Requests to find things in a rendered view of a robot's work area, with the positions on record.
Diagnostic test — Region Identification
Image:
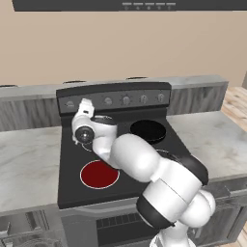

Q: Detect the grey oven door handle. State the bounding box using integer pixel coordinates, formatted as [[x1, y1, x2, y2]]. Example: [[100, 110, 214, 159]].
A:
[[74, 183, 247, 216]]

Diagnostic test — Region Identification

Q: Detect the grey cabinet drawer front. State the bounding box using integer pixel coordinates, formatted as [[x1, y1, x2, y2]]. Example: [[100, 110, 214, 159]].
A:
[[0, 209, 63, 247]]

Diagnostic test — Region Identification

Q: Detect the black stove with oven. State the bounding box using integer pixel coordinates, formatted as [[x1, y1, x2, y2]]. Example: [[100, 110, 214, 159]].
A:
[[56, 81, 247, 247]]

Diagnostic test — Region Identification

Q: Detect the grey wooden bar counter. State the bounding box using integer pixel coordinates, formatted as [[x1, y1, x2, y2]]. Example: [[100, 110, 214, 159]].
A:
[[0, 74, 230, 132]]

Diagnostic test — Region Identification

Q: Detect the black round pan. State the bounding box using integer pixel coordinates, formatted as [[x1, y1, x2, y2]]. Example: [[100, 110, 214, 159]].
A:
[[129, 120, 168, 145]]

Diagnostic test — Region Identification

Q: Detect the dark oven door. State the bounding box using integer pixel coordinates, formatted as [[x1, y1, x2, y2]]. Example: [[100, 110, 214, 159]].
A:
[[61, 192, 247, 247]]

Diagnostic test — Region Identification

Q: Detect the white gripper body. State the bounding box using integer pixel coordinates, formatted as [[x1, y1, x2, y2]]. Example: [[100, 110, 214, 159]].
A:
[[78, 97, 96, 111]]

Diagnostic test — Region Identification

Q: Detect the dark range hood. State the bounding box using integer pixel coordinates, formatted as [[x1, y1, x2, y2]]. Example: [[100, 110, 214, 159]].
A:
[[12, 0, 247, 13]]

